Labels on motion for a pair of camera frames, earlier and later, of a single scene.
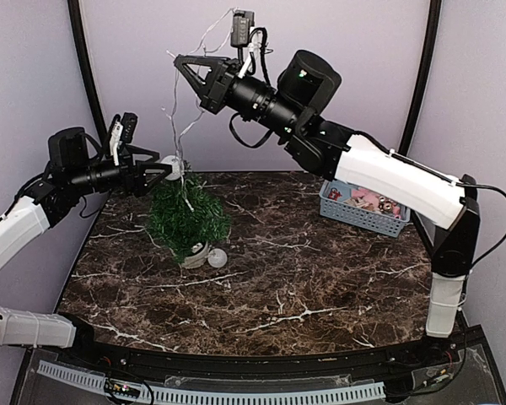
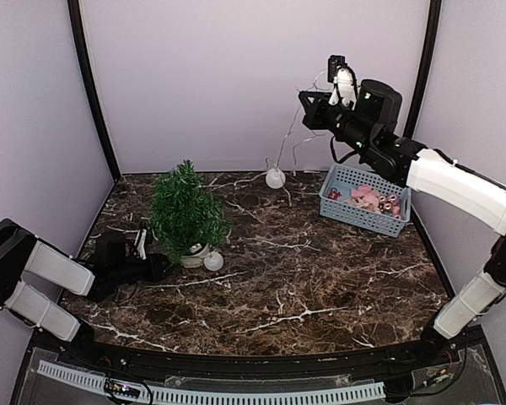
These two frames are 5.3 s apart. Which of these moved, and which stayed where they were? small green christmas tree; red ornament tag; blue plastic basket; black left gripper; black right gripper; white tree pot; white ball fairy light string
Moved: white ball fairy light string; black right gripper; black left gripper
Stayed: white tree pot; red ornament tag; blue plastic basket; small green christmas tree
